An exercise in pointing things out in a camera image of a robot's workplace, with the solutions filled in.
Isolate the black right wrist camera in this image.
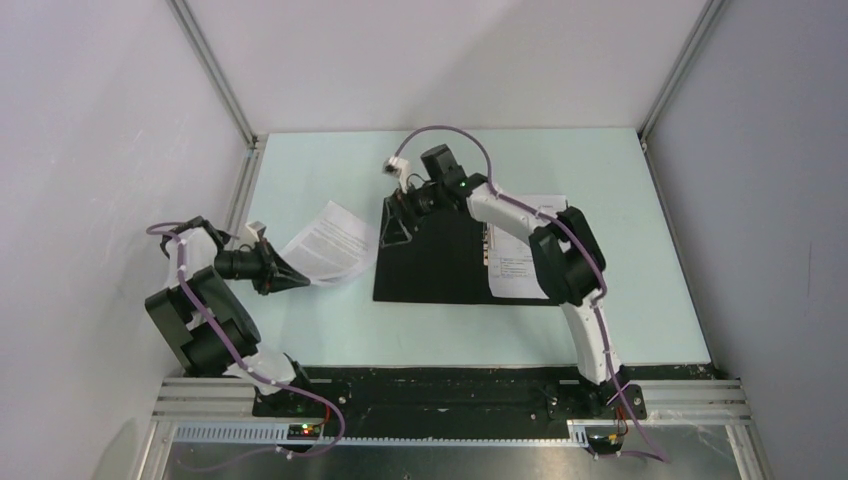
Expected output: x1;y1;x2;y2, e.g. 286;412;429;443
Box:
420;144;488;195

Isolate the aluminium front frame rail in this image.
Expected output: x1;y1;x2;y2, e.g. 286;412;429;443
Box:
133;367;773;479

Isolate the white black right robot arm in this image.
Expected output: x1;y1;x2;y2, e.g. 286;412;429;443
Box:
380;180;626;418

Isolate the left aluminium corner post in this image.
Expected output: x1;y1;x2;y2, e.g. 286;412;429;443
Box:
167;0;257;149

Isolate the left controller board with leds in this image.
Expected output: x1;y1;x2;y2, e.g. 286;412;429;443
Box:
286;423;323;441

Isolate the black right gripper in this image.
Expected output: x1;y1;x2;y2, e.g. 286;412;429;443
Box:
380;178;445;247

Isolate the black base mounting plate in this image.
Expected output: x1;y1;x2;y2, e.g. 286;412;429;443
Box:
185;362;720;440

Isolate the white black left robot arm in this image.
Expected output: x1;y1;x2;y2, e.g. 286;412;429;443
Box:
144;216;316;416

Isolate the right aluminium corner post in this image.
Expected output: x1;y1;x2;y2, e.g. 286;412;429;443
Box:
638;0;730;149

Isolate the red and black folder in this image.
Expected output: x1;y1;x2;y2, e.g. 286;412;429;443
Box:
372;211;554;306

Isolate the white text-printed paper sheet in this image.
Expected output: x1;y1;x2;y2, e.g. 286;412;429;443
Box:
280;201;378;286

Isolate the white table-printed paper sheet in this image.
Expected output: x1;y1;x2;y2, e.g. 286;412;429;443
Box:
483;194;568;301

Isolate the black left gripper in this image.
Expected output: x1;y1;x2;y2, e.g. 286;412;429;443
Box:
213;238;310;296

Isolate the right controller board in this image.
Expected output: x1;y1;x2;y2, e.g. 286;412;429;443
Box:
587;434;623;456

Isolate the metal folder clip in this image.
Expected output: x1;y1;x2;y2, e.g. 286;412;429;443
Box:
482;224;493;267

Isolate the aluminium corner post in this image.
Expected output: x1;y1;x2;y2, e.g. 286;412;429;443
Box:
638;0;730;149
167;0;257;149

